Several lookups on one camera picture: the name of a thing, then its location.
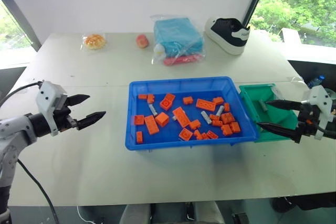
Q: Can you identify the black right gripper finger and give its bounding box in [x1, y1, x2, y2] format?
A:
[265, 99, 303, 112]
[256, 122, 300, 143]

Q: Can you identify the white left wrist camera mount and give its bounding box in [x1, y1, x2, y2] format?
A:
[35, 80, 68, 137]

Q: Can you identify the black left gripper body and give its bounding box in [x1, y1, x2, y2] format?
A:
[53, 95, 80, 132]

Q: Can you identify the long orange building block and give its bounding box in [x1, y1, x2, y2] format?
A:
[195, 98, 217, 112]
[172, 106, 191, 128]
[143, 115, 160, 135]

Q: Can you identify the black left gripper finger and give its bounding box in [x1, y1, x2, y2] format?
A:
[69, 93, 91, 108]
[76, 111, 107, 131]

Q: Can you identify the black and white sneaker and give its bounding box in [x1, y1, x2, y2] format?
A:
[204, 17, 251, 56]

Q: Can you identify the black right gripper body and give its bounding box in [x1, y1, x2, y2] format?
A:
[293, 102, 320, 144]

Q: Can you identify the red peach fruit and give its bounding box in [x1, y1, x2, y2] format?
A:
[135, 34, 150, 49]

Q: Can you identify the bread bun in plastic wrap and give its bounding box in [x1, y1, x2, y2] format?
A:
[80, 32, 108, 52]

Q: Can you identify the green plastic bin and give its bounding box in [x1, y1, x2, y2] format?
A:
[238, 83, 299, 143]

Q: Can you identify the thin white cable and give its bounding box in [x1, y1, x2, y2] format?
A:
[76, 205, 91, 223]

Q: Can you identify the clear bag with blue cloth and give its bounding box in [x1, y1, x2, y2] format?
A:
[150, 14, 206, 67]

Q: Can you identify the blue plastic bin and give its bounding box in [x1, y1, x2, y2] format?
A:
[124, 76, 261, 152]

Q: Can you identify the square orange building block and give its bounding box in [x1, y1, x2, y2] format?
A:
[220, 112, 236, 125]
[178, 127, 194, 142]
[159, 92, 176, 111]
[154, 112, 170, 127]

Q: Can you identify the plastic water bottle blue cap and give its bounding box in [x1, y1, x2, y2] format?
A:
[306, 74, 326, 90]

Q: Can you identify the dark rounded shape under table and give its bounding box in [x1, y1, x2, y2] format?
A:
[271, 194, 336, 219]

